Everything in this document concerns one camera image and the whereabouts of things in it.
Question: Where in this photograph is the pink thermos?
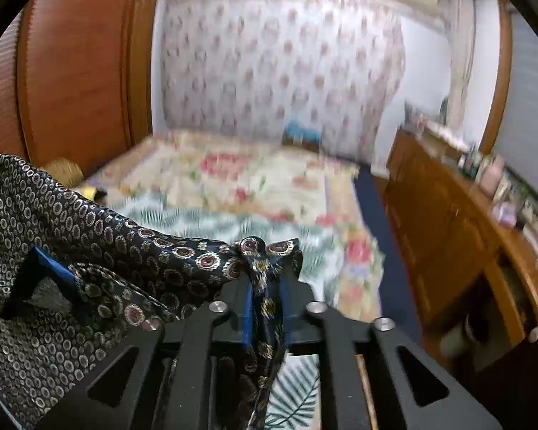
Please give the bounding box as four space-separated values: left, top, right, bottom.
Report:
480 154 505 198

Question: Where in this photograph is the wooden window frame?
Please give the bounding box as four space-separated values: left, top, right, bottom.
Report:
480 0 514 153

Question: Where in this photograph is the blue plastic bag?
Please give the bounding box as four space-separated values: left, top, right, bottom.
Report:
286 119 320 140

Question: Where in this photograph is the patterned satin pajama top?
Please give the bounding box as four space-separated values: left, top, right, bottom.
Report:
0 154 306 430

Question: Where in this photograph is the leaf-print bedsheet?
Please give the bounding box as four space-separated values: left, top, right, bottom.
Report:
108 192 386 430

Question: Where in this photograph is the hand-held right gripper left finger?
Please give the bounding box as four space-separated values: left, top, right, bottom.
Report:
40 278 254 430

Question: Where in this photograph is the wooden louvered wardrobe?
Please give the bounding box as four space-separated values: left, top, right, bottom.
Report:
0 0 162 180

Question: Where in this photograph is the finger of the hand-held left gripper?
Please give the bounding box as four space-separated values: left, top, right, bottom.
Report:
0 245 79 319

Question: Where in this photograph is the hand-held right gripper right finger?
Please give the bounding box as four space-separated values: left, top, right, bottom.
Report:
278 278 503 430

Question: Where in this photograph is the sheer circle-print curtain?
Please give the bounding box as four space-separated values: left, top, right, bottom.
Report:
161 0 406 168

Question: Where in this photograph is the cream tied curtain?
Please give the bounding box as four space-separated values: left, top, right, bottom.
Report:
446 0 476 135

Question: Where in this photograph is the navy blue bed sheet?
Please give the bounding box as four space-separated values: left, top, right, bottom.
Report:
350 172 424 341

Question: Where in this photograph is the floral blanket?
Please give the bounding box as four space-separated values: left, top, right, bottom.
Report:
85 132 386 319

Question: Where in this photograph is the cardboard box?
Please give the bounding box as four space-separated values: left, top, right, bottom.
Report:
282 132 321 153

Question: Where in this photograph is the gold patterned pillow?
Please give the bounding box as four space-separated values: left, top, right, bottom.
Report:
45 157 84 186

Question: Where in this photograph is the wooden cabinet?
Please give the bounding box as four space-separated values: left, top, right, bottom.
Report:
383 128 538 372

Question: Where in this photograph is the pink tissue box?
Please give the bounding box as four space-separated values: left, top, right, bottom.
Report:
491 199 518 227

